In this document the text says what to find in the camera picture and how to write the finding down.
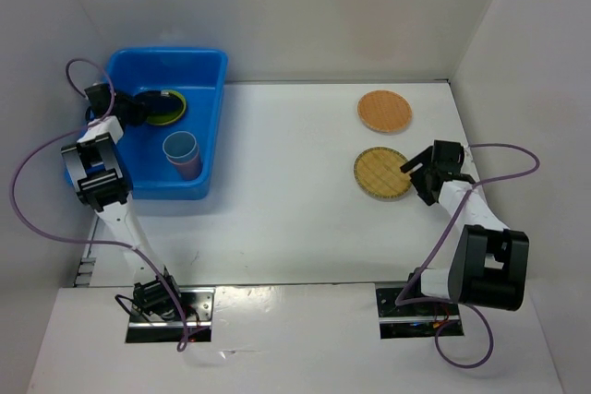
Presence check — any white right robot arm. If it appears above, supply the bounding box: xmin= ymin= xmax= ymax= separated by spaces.
xmin=395 ymin=140 xmax=540 ymax=314

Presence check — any brown woven bamboo tray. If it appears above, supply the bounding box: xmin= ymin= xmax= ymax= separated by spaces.
xmin=357 ymin=90 xmax=413 ymax=134

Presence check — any black plastic plate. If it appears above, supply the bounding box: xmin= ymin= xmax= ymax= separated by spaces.
xmin=134 ymin=90 xmax=175 ymax=115

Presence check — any green-rimmed bamboo tray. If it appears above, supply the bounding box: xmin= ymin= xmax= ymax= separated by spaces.
xmin=353 ymin=147 xmax=412 ymax=200

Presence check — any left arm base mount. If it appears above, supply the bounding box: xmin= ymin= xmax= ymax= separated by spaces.
xmin=119 ymin=287 xmax=215 ymax=344

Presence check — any blue plastic cup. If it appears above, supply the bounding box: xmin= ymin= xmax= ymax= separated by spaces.
xmin=163 ymin=131 xmax=199 ymax=163

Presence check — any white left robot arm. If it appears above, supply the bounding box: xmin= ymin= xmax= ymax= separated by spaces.
xmin=61 ymin=83 xmax=185 ymax=321

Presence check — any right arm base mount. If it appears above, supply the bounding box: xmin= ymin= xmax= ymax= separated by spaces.
xmin=375 ymin=283 xmax=464 ymax=340

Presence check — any blue plastic bin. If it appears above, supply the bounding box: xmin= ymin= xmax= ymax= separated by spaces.
xmin=62 ymin=46 xmax=229 ymax=202

